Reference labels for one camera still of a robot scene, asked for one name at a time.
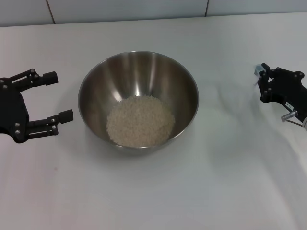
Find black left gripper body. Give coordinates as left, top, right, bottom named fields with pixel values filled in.
left=0, top=77, right=30, bottom=144

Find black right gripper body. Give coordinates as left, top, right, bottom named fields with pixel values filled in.
left=268, top=76, right=307, bottom=125

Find stainless steel mixing bowl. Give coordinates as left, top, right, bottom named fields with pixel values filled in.
left=78, top=50, right=200, bottom=150

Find white rice grains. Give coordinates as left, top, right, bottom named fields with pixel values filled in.
left=106, top=95, right=175, bottom=147

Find silver metal connector plug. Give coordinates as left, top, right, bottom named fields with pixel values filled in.
left=281, top=110, right=298, bottom=122

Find thin grey gripper cable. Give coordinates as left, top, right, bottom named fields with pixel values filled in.
left=287, top=119, right=305, bottom=127

